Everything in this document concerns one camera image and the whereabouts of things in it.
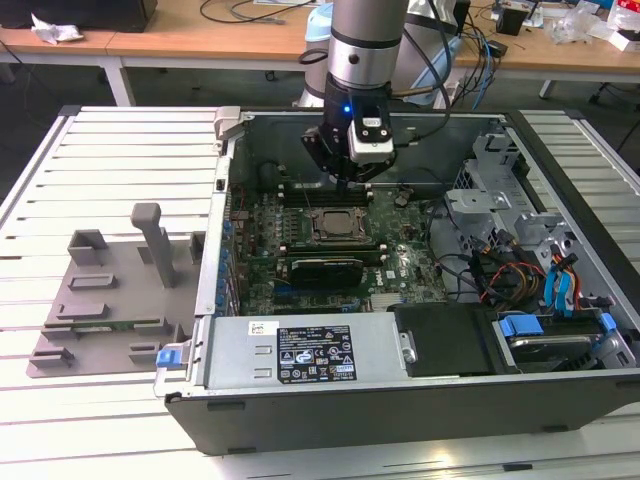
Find black RAM slot row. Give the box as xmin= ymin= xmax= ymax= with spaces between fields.
xmin=278 ymin=180 xmax=375 ymax=209
xmin=278 ymin=242 xmax=387 ymax=266

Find green motherboard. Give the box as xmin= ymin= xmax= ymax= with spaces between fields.
xmin=227 ymin=187 xmax=451 ymax=316

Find wooden desk white frame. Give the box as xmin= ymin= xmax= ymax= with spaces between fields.
xmin=0 ymin=0 xmax=331 ymax=107
xmin=452 ymin=0 xmax=640 ymax=99

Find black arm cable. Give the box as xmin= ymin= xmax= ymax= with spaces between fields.
xmin=392 ymin=0 xmax=456 ymax=149

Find silver power supply handle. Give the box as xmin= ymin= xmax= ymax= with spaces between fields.
xmin=398 ymin=328 xmax=419 ymax=364

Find red white packet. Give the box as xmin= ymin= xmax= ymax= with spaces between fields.
xmin=607 ymin=0 xmax=640 ymax=31

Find blue cable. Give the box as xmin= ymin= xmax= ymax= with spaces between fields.
xmin=469 ymin=24 xmax=501 ymax=110

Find hard disk in blue carrier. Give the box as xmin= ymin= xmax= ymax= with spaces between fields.
xmin=492 ymin=310 xmax=617 ymax=375

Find gray case latch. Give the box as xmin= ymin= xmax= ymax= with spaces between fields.
xmin=213 ymin=106 xmax=245 ymax=142

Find red yellow wire bundle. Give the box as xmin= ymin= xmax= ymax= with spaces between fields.
xmin=479 ymin=262 xmax=546 ymax=306

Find CPU socket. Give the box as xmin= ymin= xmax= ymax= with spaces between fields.
xmin=308 ymin=205 xmax=370 ymax=247

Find small black box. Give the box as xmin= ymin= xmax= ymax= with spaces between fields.
xmin=499 ymin=5 xmax=526 ymax=36

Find thin wire locking lever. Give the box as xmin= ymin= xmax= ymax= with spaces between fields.
xmin=296 ymin=172 xmax=316 ymax=214

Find black graphics card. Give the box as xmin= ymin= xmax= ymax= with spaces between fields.
xmin=289 ymin=257 xmax=365 ymax=289

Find gray metal disk bay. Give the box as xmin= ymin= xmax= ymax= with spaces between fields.
xmin=443 ymin=187 xmax=514 ymax=254

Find blue flat wire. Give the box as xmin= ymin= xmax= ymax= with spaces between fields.
xmin=543 ymin=269 xmax=565 ymax=315
xmin=553 ymin=253 xmax=580 ymax=317

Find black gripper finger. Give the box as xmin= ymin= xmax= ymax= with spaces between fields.
xmin=301 ymin=126 xmax=350 ymax=194
xmin=348 ymin=153 xmax=397 ymax=194

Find gray parts rack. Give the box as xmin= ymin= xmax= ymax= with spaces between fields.
xmin=25 ymin=202 xmax=207 ymax=379

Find white and black box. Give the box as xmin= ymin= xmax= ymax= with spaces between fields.
xmin=608 ymin=28 xmax=640 ymax=52

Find clear plastic bags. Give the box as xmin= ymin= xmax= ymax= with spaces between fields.
xmin=547 ymin=2 xmax=609 ymax=45

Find crumpled white paper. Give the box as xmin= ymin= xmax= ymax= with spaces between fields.
xmin=30 ymin=12 xmax=85 ymax=45

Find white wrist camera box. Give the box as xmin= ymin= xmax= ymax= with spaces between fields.
xmin=348 ymin=117 xmax=397 ymax=165

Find gray power supply unit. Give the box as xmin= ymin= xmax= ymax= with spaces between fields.
xmin=204 ymin=314 xmax=406 ymax=391

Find black open PC case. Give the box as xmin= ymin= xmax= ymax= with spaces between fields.
xmin=152 ymin=106 xmax=640 ymax=456

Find large black box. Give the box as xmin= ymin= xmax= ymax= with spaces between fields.
xmin=0 ymin=0 xmax=159 ymax=34

